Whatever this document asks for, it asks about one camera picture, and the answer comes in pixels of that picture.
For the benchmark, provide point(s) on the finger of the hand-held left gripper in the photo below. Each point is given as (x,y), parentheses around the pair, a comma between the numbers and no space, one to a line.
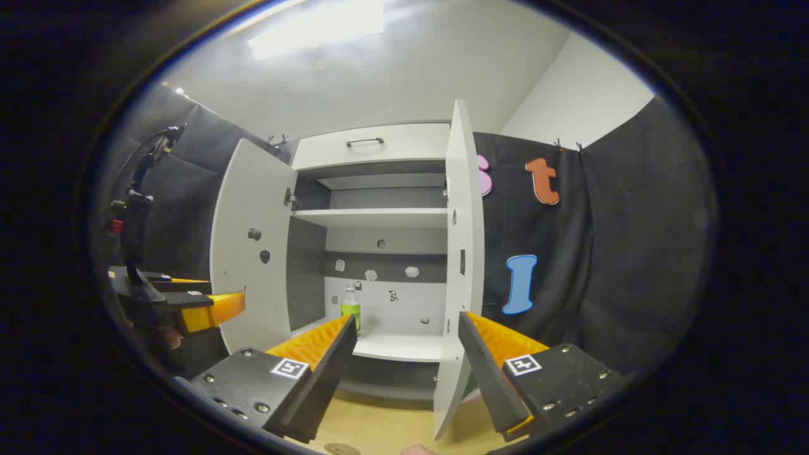
(189,287)
(193,301)

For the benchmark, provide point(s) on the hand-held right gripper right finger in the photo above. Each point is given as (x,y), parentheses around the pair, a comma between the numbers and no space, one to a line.
(490,385)

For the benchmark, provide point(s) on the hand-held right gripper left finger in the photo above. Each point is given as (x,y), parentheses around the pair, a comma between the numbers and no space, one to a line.
(322,385)

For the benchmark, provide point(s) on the white cabinet door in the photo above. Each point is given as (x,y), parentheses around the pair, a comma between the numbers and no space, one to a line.
(253,291)
(461,208)

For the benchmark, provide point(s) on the round brown coaster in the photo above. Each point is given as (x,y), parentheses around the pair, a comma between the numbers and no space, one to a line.
(341,449)

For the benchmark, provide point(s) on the clear bottle with green label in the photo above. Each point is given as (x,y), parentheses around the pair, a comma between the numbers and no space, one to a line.
(351,309)

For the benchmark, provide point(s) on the white cabinet shelf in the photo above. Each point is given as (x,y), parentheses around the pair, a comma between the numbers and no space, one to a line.
(379,218)
(398,346)

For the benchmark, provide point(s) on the metal door hinge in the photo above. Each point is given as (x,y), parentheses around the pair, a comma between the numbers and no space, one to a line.
(291,199)
(445,191)

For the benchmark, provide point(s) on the white and grey cabinet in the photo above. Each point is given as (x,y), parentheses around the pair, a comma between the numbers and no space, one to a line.
(385,240)

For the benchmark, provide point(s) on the white cabinet drawer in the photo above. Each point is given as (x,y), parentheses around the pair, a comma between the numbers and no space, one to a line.
(404,145)

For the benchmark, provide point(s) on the green and white object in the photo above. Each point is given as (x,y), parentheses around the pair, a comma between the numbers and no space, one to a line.
(473,387)

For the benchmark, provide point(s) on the black binder clip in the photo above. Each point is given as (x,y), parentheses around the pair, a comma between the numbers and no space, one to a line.
(569,146)
(278,141)

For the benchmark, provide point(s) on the ceiling light panel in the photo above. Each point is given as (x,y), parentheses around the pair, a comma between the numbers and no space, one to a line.
(316,28)

